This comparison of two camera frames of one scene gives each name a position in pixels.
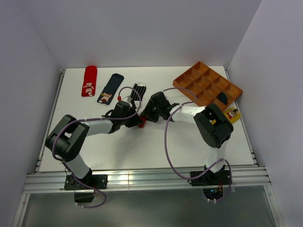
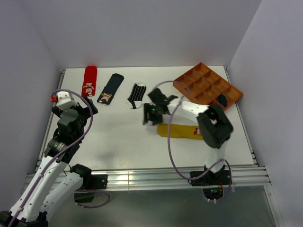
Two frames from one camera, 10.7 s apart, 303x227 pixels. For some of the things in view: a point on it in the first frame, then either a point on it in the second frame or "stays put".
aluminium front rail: (52, 182) stays put
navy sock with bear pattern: (110, 89) stays put
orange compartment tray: (208, 87) stays put
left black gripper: (136, 121) -> (87, 111)
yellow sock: (233, 114) -> (181, 131)
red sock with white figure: (89, 81) stays put
